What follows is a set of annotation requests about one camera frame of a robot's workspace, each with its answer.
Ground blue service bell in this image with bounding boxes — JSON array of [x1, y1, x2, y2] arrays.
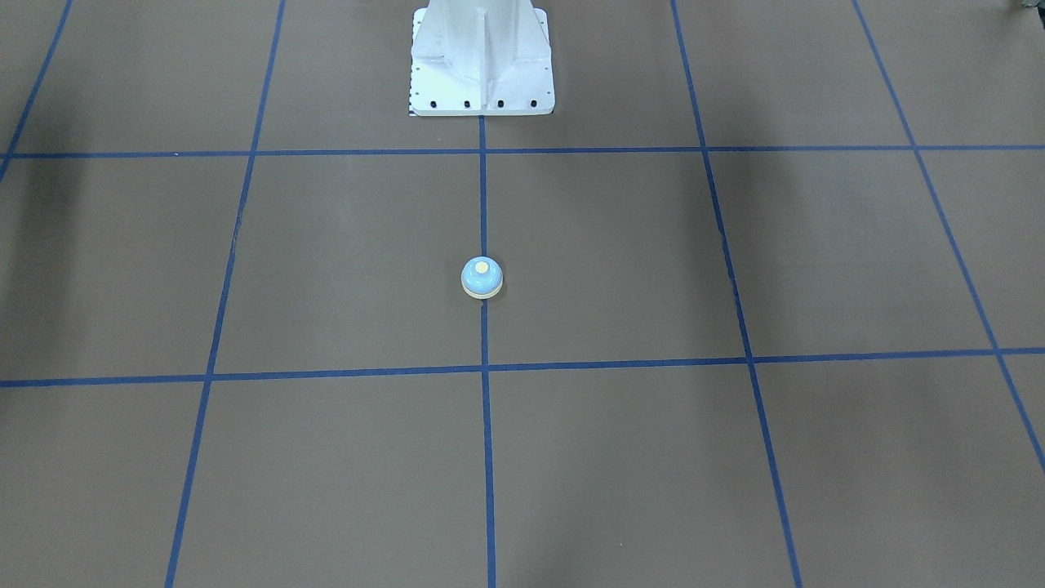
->
[[460, 256, 505, 299]]

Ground white metal mount base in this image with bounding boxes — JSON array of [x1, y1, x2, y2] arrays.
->
[[408, 1, 556, 117]]

